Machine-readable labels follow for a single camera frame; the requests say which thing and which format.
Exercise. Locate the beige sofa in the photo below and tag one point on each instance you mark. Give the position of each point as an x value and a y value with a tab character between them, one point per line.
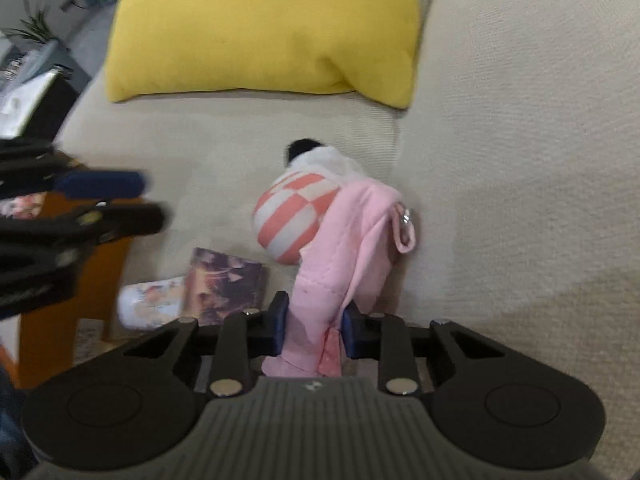
500	160

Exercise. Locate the white printed packet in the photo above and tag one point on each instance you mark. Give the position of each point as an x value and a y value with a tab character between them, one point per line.
150	302

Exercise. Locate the pink fabric pouch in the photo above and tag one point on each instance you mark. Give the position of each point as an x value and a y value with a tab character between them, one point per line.
345	250

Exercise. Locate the dark purple photo card box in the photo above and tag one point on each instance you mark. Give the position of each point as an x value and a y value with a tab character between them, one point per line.
225	285

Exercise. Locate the yellow pillow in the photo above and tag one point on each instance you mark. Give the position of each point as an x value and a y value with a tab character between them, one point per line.
260	30

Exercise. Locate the long-leaf potted plant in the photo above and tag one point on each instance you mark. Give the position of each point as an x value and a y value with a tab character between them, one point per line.
35	25

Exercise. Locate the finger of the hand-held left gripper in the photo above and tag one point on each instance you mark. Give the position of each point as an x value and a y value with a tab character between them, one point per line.
105	183
125	221

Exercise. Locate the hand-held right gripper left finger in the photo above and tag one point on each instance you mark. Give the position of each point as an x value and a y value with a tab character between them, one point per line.
280	321

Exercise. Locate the white dog plush striped bottom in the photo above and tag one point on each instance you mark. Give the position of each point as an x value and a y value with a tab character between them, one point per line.
292	215

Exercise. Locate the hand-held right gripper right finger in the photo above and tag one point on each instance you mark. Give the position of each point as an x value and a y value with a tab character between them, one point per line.
351	332

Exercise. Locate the person's right leg in jeans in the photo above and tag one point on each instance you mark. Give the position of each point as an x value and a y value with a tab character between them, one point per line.
10	420

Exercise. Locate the orange cardboard box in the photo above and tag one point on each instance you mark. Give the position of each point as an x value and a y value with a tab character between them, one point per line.
75	310

